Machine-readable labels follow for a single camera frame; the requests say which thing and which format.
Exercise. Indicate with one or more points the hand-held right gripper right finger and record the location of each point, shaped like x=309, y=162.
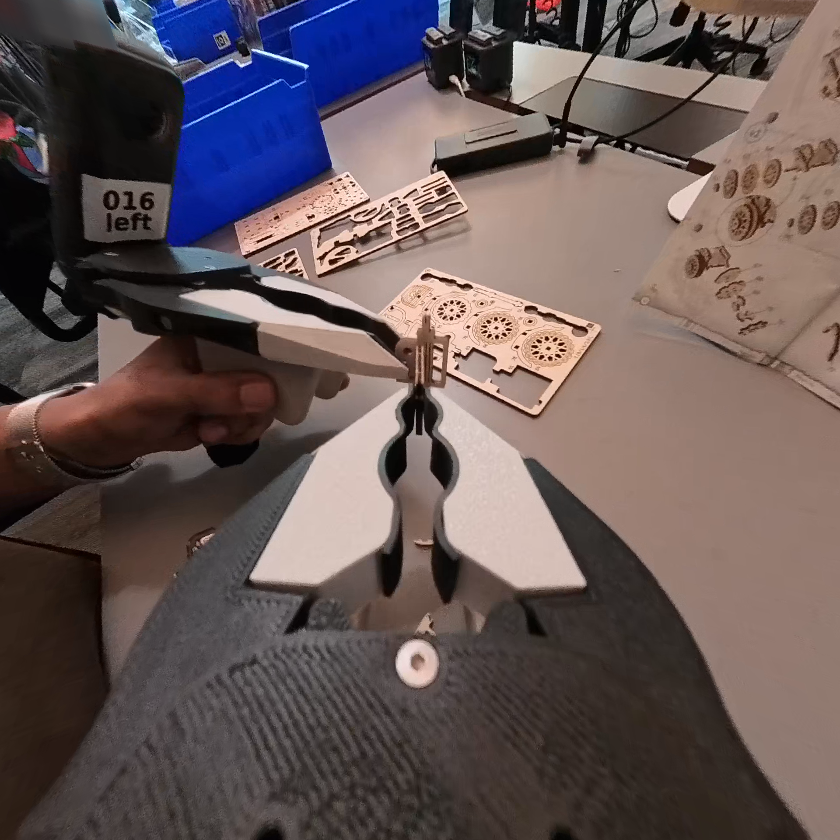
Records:
x=512, y=525

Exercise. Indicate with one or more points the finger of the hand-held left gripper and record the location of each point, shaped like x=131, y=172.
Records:
x=315, y=348
x=289, y=302

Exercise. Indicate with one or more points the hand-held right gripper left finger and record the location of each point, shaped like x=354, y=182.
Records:
x=328, y=525

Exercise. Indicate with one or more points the tabbed wooden puzzle piece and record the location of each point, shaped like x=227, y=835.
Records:
x=430, y=351

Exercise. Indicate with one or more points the striped wooden puzzle piece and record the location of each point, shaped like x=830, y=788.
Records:
x=418, y=410

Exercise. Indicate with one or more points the person's left forearm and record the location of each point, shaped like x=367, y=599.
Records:
x=10, y=472

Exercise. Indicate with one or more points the grey desk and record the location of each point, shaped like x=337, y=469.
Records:
x=623, y=525

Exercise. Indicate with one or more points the person's left hand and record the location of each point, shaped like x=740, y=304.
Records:
x=144, y=407

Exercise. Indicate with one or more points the small wooden puzzle sheet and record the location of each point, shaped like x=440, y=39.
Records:
x=285, y=264

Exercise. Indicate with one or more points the brown engraved puzzle sheet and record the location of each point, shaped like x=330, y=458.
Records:
x=289, y=223

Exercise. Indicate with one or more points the wooden puzzle sheet with cutouts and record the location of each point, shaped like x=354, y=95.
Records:
x=367, y=226

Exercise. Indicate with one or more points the wooden puzzle sheet with wheels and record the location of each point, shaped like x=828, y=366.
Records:
x=426, y=295

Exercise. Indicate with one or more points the blue plastic bin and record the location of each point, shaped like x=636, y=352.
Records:
x=249, y=151
x=190, y=26
x=367, y=46

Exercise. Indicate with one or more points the black power adapter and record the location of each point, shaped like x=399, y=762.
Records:
x=492, y=144

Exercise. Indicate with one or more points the black battery charger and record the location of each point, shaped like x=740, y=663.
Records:
x=489, y=62
x=443, y=59

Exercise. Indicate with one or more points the brown board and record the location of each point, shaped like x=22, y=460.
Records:
x=46, y=656

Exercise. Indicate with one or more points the model instruction booklet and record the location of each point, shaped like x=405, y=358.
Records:
x=774, y=229

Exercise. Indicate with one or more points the dark flat pad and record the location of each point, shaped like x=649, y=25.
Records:
x=643, y=98

